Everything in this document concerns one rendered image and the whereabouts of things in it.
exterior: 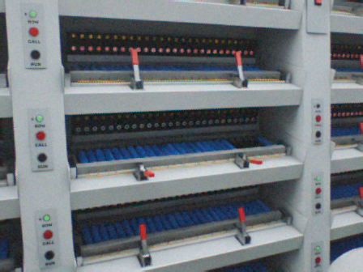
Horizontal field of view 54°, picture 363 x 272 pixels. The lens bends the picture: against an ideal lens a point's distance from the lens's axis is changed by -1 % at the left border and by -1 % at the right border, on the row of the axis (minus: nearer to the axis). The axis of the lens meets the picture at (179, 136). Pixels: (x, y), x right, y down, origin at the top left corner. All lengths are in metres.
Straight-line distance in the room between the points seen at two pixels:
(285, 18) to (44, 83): 0.61
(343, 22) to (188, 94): 0.52
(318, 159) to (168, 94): 0.47
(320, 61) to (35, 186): 0.77
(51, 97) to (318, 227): 0.78
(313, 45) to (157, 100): 0.46
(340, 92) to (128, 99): 0.61
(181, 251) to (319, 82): 0.57
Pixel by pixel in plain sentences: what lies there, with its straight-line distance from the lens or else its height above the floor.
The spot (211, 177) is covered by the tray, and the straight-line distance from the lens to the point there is 0.87.
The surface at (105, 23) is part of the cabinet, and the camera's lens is 1.00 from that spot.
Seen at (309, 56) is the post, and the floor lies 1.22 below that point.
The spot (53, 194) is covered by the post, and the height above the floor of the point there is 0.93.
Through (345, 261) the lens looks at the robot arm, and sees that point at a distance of 0.40.
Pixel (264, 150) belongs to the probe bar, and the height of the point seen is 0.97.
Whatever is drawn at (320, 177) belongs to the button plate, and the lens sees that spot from 1.07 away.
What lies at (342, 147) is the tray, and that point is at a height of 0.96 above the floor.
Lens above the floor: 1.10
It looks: 5 degrees down
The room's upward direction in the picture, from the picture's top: 2 degrees counter-clockwise
